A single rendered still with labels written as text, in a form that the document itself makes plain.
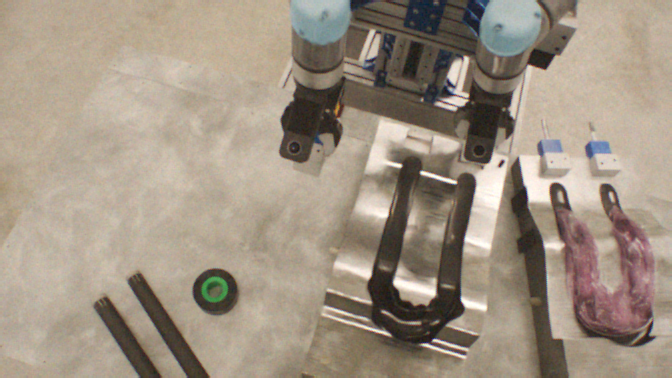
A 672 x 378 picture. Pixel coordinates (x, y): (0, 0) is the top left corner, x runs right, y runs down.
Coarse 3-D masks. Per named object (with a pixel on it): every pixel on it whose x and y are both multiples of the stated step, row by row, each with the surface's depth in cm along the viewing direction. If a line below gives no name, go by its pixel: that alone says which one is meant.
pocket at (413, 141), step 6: (408, 132) 110; (408, 138) 111; (414, 138) 111; (420, 138) 110; (426, 138) 110; (432, 138) 109; (408, 144) 111; (414, 144) 111; (420, 144) 111; (426, 144) 111; (420, 150) 110; (426, 150) 110
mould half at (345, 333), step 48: (384, 144) 107; (432, 144) 108; (384, 192) 103; (432, 192) 104; (480, 192) 104; (432, 240) 100; (480, 240) 101; (336, 288) 90; (432, 288) 91; (480, 288) 92; (336, 336) 94; (384, 336) 94
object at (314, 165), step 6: (318, 132) 101; (318, 138) 101; (318, 144) 99; (312, 150) 98; (318, 150) 98; (312, 156) 97; (318, 156) 97; (324, 156) 100; (294, 162) 100; (306, 162) 98; (312, 162) 98; (318, 162) 97; (294, 168) 102; (300, 168) 101; (306, 168) 100; (312, 168) 99; (318, 168) 99; (312, 174) 102; (318, 174) 101
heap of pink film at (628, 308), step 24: (576, 216) 104; (624, 216) 104; (576, 240) 98; (624, 240) 99; (648, 240) 99; (576, 264) 96; (600, 264) 97; (624, 264) 98; (648, 264) 97; (576, 288) 97; (600, 288) 96; (624, 288) 98; (648, 288) 97; (576, 312) 96; (600, 312) 95; (624, 312) 95; (648, 312) 96
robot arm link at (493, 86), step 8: (472, 56) 82; (480, 72) 80; (480, 80) 82; (488, 80) 80; (496, 80) 79; (504, 80) 79; (512, 80) 79; (520, 80) 82; (488, 88) 82; (496, 88) 81; (504, 88) 81; (512, 88) 82
